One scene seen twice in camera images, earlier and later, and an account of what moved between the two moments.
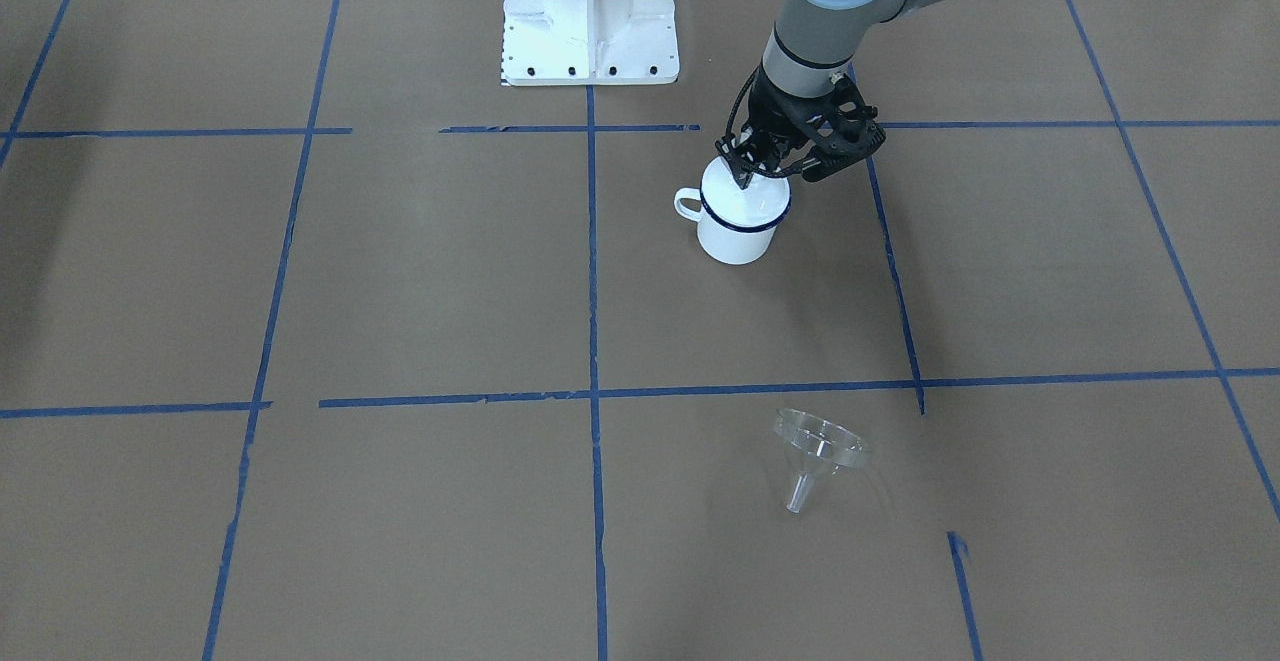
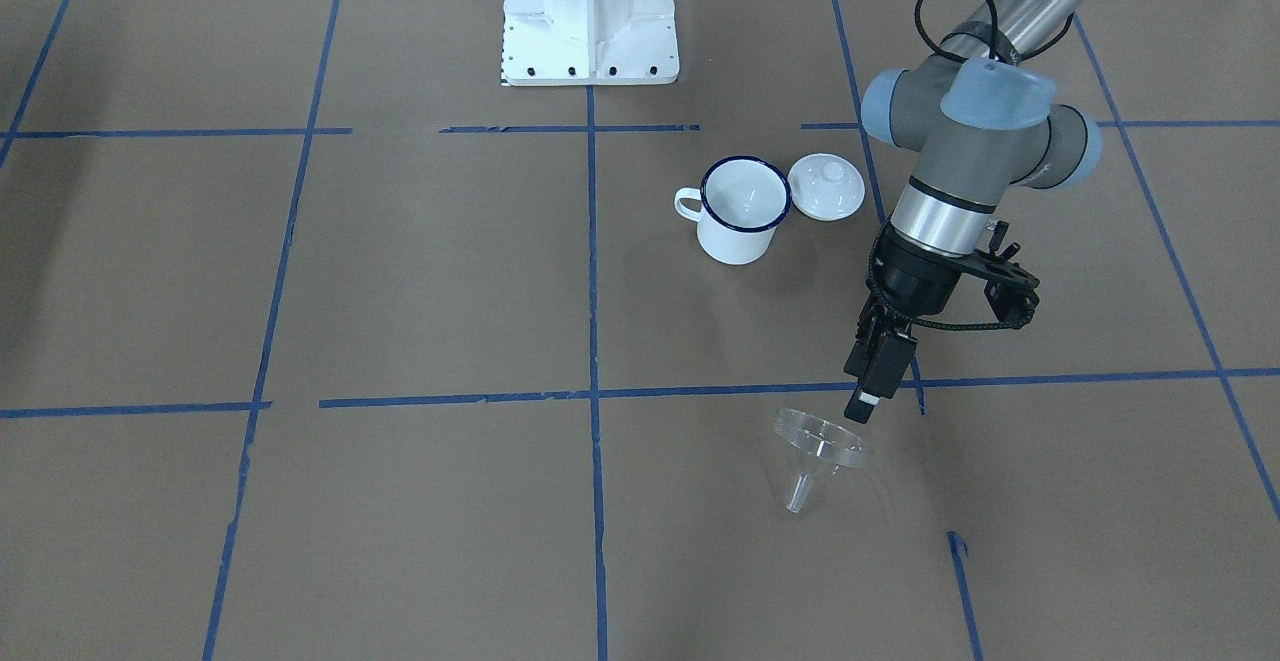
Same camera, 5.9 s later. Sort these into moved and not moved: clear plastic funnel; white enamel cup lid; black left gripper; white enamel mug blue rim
Moved: white enamel cup lid; black left gripper
Not moved: clear plastic funnel; white enamel mug blue rim
